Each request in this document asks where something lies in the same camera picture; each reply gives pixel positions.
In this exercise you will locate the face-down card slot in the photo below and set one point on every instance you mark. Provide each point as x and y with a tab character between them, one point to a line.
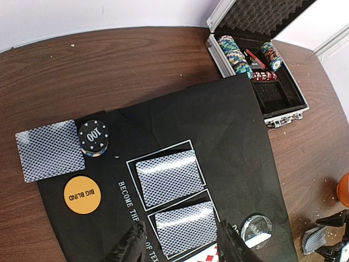
186	228
167	178

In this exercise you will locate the chip stack in case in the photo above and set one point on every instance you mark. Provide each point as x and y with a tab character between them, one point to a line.
272	55
235	56

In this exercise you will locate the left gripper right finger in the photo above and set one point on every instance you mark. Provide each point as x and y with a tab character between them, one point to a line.
231	247

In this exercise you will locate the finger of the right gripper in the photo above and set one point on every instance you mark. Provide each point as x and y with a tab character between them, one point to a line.
336	220
335	253

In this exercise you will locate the right chip stack in case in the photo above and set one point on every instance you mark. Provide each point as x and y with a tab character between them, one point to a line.
272	55

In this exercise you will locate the right aluminium frame post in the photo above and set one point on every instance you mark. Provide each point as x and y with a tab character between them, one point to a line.
334	43

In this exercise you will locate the ten of diamonds card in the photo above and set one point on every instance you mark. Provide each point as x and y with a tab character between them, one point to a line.
210	254

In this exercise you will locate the white and orange bowl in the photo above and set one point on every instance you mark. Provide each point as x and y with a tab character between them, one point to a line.
342	190

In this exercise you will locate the poker chip stack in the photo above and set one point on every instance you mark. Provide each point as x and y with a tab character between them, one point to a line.
93	138

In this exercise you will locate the orange big blind button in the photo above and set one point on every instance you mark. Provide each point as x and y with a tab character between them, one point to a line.
82	195

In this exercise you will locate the aluminium poker case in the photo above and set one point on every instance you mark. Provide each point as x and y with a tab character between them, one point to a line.
252	23

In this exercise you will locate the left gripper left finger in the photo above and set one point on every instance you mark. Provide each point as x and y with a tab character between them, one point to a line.
132	245

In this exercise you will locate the grey playing card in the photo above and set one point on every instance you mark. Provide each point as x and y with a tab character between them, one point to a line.
49	151

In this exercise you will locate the left chip stack in case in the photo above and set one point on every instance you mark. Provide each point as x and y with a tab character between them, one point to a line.
235	56

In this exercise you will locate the deck of grey cards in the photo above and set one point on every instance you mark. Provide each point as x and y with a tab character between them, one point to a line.
313	239

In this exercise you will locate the black poker mat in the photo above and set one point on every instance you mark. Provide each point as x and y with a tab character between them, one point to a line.
222	122

